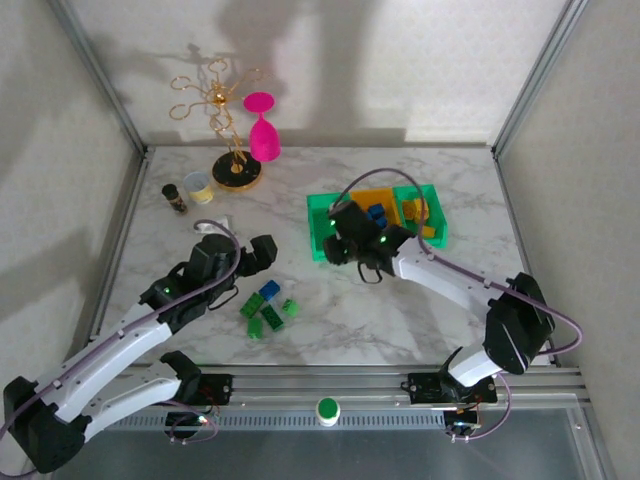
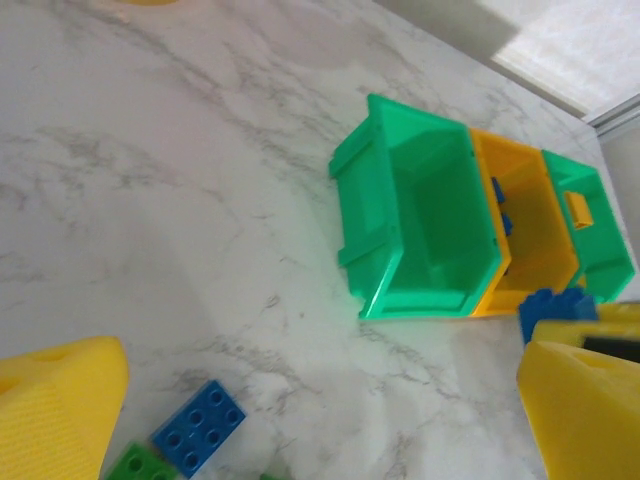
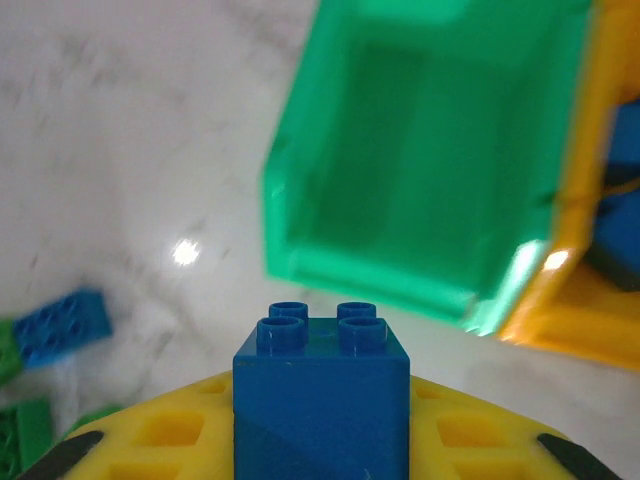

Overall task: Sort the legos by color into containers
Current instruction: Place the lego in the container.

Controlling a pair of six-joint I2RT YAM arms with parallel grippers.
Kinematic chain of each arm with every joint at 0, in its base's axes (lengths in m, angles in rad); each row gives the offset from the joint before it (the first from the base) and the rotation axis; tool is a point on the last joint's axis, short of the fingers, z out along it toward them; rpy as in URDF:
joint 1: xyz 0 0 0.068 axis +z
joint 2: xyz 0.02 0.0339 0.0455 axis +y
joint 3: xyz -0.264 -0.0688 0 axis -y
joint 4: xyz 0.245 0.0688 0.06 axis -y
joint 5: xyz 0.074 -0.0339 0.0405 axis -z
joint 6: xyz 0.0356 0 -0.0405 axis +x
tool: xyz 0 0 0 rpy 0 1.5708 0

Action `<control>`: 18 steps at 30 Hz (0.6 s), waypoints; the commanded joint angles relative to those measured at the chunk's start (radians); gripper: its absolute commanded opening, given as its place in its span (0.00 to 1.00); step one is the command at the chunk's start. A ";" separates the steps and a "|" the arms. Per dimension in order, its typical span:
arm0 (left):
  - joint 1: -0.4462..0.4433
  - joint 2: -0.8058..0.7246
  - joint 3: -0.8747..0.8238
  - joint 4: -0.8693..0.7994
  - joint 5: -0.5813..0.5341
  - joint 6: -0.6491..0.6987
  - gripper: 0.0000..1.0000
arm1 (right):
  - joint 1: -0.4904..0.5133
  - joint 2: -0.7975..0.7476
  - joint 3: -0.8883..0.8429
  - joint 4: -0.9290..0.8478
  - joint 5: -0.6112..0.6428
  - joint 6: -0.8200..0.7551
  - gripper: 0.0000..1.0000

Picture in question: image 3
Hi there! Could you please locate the orange translucent plastic container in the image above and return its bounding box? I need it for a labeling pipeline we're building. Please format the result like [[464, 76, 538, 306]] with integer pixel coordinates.
[[499, 0, 640, 371]]

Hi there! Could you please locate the green translucent plastic container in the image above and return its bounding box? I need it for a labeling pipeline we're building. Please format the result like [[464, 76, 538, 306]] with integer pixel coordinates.
[[262, 0, 596, 336]]

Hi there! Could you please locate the green lego brick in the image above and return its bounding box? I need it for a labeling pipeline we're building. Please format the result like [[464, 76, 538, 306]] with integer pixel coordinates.
[[64, 403, 126, 441], [0, 319, 24, 386], [0, 397, 56, 476]]

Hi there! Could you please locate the blue lego brick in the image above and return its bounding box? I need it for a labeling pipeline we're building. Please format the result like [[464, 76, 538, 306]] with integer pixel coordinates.
[[12, 288, 114, 370], [602, 97, 640, 174], [232, 301, 412, 480], [582, 192, 640, 294]]

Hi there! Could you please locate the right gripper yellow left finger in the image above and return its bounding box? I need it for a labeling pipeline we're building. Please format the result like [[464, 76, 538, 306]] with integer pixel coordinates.
[[18, 369, 236, 480]]

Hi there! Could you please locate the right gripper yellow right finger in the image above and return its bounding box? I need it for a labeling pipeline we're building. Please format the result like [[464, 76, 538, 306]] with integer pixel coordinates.
[[409, 373, 625, 480]]

